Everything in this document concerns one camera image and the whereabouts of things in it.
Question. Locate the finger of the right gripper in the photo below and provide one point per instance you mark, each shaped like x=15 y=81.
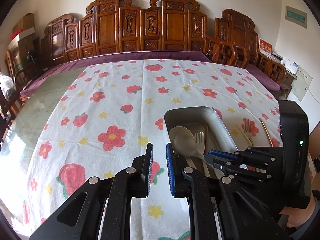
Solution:
x=255 y=158
x=236 y=176

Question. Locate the carved wooden armchair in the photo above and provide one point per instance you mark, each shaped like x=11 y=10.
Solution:
x=239 y=29

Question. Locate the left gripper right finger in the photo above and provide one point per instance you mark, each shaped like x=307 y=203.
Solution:
x=210 y=211

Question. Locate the grey metal utensil box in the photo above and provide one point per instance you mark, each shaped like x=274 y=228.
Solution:
x=202 y=119

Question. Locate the purple armchair cushion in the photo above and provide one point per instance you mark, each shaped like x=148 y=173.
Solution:
x=266 y=81

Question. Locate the strawberry flower tablecloth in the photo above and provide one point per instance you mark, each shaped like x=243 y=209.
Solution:
x=109 y=114

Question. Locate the carved wooden long sofa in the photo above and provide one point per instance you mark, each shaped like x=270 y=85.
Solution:
x=115 y=26

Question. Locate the white box on side table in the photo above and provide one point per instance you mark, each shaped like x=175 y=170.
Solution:
x=291 y=66

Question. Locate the grey wall electrical panel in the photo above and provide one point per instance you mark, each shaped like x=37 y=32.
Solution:
x=296 y=16

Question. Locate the white wall panel box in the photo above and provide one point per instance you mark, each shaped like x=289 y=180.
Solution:
x=301 y=84

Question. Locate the white plastic bag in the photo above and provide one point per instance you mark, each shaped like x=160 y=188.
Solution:
x=7 y=86

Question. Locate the silver metal fork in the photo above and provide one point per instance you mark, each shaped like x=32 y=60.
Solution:
x=247 y=130

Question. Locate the red calendar card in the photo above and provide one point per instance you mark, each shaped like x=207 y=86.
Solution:
x=265 y=47

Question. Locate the person's right hand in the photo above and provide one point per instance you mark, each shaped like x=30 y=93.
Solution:
x=297 y=217

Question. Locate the wooden chair at left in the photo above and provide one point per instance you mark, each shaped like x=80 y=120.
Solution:
x=11 y=104

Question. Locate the cream plastic fork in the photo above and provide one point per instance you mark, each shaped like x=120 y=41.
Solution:
x=200 y=144

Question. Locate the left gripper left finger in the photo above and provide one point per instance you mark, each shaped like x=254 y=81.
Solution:
x=101 y=209

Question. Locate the small cream plastic spoon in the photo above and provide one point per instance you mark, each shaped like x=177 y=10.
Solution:
x=186 y=147

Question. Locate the purple sofa cushion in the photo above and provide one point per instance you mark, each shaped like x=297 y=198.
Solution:
x=114 y=57

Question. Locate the stacked cardboard boxes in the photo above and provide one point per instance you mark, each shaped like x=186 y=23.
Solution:
x=21 y=46

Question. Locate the wooden side table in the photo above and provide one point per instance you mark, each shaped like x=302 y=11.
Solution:
x=286 y=84

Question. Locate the large cream plastic spoon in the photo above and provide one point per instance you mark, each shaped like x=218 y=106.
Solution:
x=173 y=132

